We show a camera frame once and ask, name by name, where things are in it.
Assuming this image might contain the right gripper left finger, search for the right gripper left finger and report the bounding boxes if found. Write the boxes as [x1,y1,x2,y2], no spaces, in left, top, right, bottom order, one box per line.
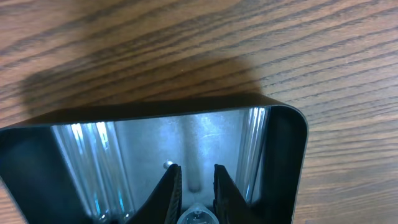
[124,164,183,224]

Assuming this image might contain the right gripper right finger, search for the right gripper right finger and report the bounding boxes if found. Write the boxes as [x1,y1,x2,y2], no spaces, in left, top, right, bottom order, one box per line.
[213,164,268,224]

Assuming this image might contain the clear test tube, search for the clear test tube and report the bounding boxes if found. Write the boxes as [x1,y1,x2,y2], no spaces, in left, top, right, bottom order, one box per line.
[176,202,220,224]
[90,121,137,222]
[234,107,270,203]
[51,123,105,222]

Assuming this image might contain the black tray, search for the black tray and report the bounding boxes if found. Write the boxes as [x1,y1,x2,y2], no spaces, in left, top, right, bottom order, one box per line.
[0,95,310,224]

